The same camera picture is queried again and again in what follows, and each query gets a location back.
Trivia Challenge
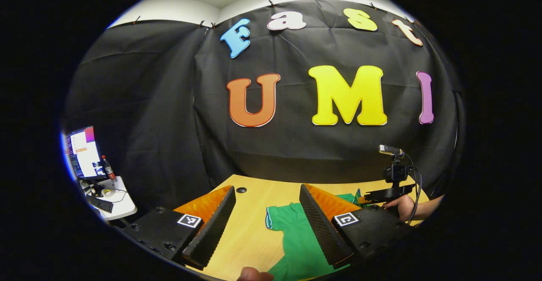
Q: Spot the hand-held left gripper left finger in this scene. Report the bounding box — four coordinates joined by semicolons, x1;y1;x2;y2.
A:
123;185;237;270

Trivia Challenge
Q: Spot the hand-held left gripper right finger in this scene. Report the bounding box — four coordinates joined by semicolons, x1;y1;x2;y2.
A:
299;183;413;270

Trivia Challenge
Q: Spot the green T-shirt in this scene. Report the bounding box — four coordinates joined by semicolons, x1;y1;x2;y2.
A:
265;189;365;281

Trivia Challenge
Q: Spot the white side table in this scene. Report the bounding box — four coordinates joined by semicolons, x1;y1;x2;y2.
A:
80;176;138;221

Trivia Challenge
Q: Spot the black keyboard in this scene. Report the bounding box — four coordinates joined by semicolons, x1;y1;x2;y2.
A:
87;194;114;214

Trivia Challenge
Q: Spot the red-capped bottle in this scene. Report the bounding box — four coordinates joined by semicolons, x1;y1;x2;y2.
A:
101;155;116;181

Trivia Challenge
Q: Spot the black backdrop cloth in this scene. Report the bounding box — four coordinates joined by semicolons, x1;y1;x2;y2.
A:
61;0;466;226

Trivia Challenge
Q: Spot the computer monitor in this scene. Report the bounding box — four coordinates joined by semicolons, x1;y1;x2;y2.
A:
64;125;106;180

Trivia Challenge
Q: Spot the row of black cloth clips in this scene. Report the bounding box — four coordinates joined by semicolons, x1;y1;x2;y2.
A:
133;1;418;28

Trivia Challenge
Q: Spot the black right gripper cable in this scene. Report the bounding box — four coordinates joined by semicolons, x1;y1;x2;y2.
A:
402;154;423;224

